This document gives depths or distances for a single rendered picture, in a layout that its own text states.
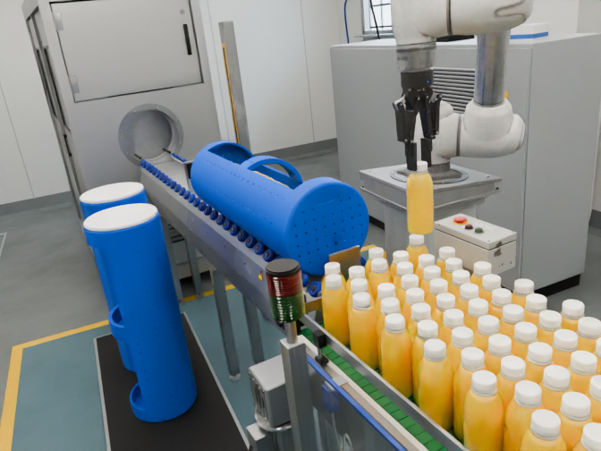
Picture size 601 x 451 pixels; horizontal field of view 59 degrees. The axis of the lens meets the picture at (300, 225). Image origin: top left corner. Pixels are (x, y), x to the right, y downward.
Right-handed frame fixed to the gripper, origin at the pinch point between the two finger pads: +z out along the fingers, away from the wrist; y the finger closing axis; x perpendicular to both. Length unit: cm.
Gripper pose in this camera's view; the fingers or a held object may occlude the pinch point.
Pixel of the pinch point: (419, 155)
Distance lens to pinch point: 134.3
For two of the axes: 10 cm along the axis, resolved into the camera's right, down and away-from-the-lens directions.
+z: 1.1, 9.3, 3.6
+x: 4.8, 2.7, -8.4
